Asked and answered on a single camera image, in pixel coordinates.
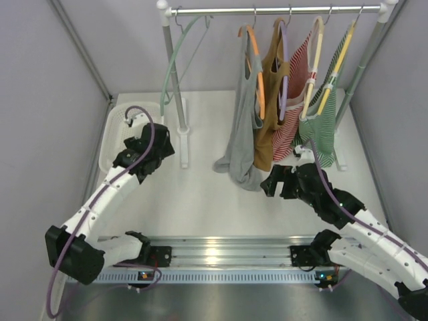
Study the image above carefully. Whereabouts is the white clothes rack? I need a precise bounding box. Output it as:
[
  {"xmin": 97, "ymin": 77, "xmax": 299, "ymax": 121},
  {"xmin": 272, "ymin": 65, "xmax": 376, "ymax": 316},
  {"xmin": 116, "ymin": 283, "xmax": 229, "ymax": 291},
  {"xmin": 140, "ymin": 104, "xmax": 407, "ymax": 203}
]
[{"xmin": 156, "ymin": 1, "xmax": 401, "ymax": 169}]

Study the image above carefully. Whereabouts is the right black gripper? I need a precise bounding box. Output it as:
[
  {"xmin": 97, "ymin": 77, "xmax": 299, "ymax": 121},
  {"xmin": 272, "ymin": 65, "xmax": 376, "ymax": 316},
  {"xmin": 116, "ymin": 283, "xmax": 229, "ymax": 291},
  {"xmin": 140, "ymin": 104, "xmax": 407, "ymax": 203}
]
[{"xmin": 261, "ymin": 164, "xmax": 318, "ymax": 207}]

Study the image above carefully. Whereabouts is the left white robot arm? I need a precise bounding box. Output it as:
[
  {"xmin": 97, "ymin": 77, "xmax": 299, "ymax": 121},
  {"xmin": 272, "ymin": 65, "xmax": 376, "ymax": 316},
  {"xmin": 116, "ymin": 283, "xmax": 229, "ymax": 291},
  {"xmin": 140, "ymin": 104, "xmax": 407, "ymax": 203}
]
[{"xmin": 45, "ymin": 123, "xmax": 175, "ymax": 285}]

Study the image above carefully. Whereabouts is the orange hanger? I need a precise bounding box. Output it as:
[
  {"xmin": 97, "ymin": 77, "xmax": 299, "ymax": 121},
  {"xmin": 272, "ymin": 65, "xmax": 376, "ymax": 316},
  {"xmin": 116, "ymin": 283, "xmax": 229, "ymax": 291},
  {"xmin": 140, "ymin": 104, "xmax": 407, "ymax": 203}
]
[{"xmin": 238, "ymin": 24, "xmax": 265, "ymax": 120}]

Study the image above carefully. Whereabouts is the white perforated basket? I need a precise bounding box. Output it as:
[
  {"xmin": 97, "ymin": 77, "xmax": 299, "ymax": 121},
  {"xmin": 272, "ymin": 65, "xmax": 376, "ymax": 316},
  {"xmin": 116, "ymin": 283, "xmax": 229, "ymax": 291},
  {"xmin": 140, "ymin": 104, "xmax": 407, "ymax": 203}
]
[{"xmin": 98, "ymin": 101, "xmax": 165, "ymax": 173}]

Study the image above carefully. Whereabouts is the grey tank top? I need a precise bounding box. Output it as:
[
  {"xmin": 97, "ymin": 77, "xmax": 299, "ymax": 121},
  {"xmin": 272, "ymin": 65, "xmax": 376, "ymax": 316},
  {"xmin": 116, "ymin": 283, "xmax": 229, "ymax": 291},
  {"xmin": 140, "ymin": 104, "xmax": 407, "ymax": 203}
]
[{"xmin": 213, "ymin": 34, "xmax": 263, "ymax": 192}]

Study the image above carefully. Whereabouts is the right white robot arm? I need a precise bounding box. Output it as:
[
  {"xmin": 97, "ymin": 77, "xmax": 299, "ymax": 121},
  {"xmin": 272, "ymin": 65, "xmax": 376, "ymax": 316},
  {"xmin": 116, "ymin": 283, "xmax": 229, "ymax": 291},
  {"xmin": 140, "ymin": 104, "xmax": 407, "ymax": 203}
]
[{"xmin": 261, "ymin": 163, "xmax": 427, "ymax": 320}]

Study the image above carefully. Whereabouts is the purple hanger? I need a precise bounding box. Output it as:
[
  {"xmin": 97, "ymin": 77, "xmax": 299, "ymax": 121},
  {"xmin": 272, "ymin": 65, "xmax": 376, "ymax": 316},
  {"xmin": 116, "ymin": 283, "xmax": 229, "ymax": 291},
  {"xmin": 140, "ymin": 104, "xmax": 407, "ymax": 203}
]
[{"xmin": 278, "ymin": 20, "xmax": 290, "ymax": 121}]

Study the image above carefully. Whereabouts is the white slotted cable duct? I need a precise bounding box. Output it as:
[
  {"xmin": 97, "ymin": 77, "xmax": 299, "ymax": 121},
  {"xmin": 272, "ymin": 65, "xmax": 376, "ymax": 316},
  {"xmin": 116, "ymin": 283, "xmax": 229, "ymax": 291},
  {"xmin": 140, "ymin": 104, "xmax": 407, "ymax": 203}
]
[{"xmin": 95, "ymin": 269, "xmax": 338, "ymax": 284}]

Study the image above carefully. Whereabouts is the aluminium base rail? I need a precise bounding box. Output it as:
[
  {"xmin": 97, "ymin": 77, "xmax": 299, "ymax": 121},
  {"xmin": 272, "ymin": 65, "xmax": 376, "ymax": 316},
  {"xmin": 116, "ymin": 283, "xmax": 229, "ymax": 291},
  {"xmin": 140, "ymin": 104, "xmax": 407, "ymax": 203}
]
[{"xmin": 83, "ymin": 235, "xmax": 355, "ymax": 268}]

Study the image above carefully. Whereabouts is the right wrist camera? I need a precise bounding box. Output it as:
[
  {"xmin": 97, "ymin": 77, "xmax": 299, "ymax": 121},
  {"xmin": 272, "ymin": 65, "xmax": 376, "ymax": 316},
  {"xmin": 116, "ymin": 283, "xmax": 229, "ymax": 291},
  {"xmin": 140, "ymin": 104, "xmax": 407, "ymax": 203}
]
[{"xmin": 293, "ymin": 145, "xmax": 315, "ymax": 166}]

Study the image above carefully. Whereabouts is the green plastic hanger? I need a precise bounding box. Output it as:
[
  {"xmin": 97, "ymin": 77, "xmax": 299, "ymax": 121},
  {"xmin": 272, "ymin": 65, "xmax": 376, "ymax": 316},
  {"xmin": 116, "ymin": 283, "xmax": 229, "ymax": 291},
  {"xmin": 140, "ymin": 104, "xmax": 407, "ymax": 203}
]
[{"xmin": 159, "ymin": 14, "xmax": 214, "ymax": 114}]

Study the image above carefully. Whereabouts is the green striped tank top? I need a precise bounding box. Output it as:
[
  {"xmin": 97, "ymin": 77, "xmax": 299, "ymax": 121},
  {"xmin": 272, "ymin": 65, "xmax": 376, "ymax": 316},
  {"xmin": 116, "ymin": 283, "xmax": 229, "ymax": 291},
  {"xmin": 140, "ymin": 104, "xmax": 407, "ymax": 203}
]
[{"xmin": 294, "ymin": 25, "xmax": 350, "ymax": 168}]

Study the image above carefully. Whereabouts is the yellow wooden hanger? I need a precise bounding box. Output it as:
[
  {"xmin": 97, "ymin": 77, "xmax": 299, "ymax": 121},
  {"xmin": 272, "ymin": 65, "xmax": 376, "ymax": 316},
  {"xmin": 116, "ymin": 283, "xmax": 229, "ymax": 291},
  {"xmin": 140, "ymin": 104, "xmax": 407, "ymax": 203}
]
[{"xmin": 317, "ymin": 20, "xmax": 356, "ymax": 116}]

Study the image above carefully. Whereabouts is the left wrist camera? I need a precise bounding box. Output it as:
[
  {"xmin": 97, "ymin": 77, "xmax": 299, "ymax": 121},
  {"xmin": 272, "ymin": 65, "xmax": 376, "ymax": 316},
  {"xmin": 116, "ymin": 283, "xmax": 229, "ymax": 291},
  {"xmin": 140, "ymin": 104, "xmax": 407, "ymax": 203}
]
[{"xmin": 125, "ymin": 112, "xmax": 149, "ymax": 128}]

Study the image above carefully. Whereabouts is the brown tank top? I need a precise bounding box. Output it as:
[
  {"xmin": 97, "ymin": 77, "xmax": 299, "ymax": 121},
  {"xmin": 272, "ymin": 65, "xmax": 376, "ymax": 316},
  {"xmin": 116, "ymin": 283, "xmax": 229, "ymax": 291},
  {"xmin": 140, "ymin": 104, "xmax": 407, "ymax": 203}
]
[{"xmin": 253, "ymin": 18, "xmax": 290, "ymax": 172}]

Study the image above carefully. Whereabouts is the cream wooden hanger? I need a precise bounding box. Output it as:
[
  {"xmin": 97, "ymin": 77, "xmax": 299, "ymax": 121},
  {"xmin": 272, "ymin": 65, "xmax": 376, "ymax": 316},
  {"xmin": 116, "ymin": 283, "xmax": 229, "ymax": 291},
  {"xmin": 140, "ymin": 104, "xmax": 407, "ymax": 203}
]
[{"xmin": 300, "ymin": 16, "xmax": 324, "ymax": 119}]

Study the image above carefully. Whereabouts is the red striped tank top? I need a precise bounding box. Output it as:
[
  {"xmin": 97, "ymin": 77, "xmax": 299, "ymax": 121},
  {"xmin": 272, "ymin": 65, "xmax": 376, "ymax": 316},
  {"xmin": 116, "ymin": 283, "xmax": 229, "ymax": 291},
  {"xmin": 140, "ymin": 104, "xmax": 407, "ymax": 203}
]
[{"xmin": 272, "ymin": 31, "xmax": 313, "ymax": 162}]

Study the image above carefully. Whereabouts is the aluminium frame post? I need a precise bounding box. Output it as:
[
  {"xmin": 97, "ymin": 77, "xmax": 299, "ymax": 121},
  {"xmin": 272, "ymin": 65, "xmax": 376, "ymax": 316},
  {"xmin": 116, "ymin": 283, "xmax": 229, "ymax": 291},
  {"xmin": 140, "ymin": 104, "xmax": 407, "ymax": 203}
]
[{"xmin": 47, "ymin": 0, "xmax": 112, "ymax": 101}]

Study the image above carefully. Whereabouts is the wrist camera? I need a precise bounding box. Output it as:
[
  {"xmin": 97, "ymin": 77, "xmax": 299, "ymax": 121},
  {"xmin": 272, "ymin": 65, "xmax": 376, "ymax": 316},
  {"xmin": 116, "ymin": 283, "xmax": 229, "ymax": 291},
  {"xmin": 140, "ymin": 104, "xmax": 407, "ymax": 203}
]
[
  {"xmin": 125, "ymin": 112, "xmax": 149, "ymax": 128},
  {"xmin": 293, "ymin": 145, "xmax": 315, "ymax": 166}
]

